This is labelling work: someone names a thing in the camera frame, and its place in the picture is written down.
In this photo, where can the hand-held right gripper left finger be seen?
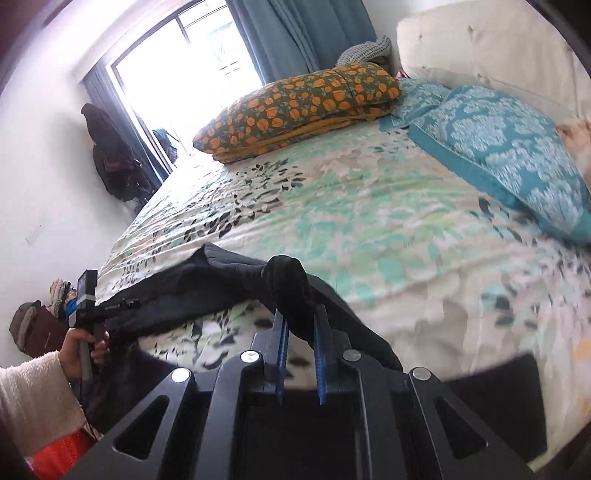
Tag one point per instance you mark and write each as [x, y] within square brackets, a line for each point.
[279, 355]

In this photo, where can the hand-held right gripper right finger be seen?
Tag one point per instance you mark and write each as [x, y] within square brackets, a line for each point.
[321, 360]

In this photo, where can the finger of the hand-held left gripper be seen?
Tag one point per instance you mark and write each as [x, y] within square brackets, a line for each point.
[123, 307]

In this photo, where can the black pants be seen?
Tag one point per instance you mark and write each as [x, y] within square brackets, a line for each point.
[184, 286]

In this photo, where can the person's left forearm white sleeve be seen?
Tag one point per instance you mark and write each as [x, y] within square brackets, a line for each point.
[32, 401]

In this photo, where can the person's left hand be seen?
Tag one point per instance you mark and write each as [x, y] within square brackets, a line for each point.
[76, 353]

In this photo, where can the pile of colourful clothes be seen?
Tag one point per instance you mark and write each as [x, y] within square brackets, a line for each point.
[62, 295]

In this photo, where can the brown suitcase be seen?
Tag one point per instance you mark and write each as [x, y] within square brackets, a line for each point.
[39, 332]

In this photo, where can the dark hanging clothes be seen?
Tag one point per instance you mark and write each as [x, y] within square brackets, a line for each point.
[115, 157]

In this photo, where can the floral leaf print bed sheet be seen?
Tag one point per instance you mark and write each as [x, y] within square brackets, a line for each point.
[369, 221]

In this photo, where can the orange cloth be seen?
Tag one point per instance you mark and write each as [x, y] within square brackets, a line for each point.
[60, 457]

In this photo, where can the dark teal cloth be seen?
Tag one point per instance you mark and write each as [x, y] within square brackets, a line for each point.
[165, 145]

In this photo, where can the bright window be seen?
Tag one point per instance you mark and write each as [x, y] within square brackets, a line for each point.
[184, 74]

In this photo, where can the orange floral folded quilt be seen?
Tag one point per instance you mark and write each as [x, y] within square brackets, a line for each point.
[300, 106]

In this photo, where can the small teal patterned pillow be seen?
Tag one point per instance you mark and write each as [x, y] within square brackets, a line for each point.
[415, 99]

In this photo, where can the large teal patterned pillow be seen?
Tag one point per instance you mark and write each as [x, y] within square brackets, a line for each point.
[503, 147]

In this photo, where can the grey knitted cloth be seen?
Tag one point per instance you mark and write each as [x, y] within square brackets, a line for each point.
[364, 50]

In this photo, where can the blue curtain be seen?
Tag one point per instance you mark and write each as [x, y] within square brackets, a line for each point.
[295, 32]

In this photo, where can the cream plush toy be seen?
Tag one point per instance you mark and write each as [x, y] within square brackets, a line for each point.
[577, 143]

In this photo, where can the cream padded headboard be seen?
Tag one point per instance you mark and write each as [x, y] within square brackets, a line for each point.
[489, 46]

